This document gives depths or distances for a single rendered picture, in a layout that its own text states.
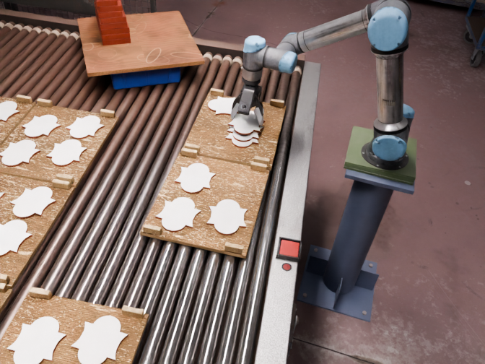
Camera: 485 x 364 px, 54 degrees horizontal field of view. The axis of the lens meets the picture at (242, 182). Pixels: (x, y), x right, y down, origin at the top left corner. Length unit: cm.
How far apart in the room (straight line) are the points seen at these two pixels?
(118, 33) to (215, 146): 74
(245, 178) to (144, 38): 93
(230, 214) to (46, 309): 62
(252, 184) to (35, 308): 81
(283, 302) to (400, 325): 126
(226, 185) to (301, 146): 40
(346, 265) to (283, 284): 97
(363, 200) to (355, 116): 177
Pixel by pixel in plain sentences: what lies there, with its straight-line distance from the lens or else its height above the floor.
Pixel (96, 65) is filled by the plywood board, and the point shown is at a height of 104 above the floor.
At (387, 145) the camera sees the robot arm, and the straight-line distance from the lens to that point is 175.
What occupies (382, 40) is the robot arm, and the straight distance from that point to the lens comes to 158.
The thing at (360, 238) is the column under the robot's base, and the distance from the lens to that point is 226.
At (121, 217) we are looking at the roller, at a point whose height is 91.
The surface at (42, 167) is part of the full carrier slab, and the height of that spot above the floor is 94.
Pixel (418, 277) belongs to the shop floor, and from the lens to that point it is 285.
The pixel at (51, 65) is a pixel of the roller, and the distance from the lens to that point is 247.
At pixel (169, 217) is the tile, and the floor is 95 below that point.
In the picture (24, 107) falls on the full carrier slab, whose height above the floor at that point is 94.
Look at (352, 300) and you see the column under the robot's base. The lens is 261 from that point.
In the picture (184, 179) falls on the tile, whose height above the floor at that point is 95.
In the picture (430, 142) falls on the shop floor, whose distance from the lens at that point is 377.
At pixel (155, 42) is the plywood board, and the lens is 231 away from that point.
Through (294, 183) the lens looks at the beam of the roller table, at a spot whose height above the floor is 92.
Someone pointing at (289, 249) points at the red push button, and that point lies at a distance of 155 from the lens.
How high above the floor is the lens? 214
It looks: 44 degrees down
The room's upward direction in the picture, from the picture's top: 6 degrees clockwise
